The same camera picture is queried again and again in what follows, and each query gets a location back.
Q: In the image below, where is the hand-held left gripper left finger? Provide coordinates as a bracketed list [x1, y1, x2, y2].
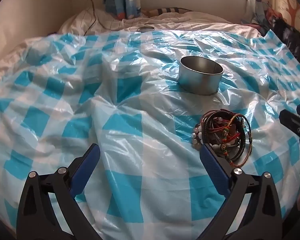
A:
[16, 143, 101, 240]

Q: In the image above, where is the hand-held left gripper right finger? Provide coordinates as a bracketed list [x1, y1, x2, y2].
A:
[197, 144, 283, 240]

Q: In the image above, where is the white bead bracelet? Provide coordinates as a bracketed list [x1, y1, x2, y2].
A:
[192, 123, 208, 153]

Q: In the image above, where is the pile of cord bracelets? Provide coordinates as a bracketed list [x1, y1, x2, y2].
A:
[192, 109, 254, 168]

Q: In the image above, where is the round silver tin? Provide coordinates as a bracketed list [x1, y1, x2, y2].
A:
[178, 56, 224, 97]

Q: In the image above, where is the blue checkered plastic sheet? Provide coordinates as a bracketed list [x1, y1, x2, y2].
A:
[0, 26, 300, 240]

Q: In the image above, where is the black plastic bag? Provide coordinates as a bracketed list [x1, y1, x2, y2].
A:
[265, 10, 300, 68]

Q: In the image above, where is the colourful clothes heap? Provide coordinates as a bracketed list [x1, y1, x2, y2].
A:
[249, 0, 274, 29]

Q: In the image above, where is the white duvet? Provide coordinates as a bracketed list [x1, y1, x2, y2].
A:
[0, 6, 265, 85]

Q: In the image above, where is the striped pillow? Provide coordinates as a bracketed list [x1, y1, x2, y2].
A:
[142, 7, 193, 18]

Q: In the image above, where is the black cable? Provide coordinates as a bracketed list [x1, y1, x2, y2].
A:
[84, 0, 110, 34]

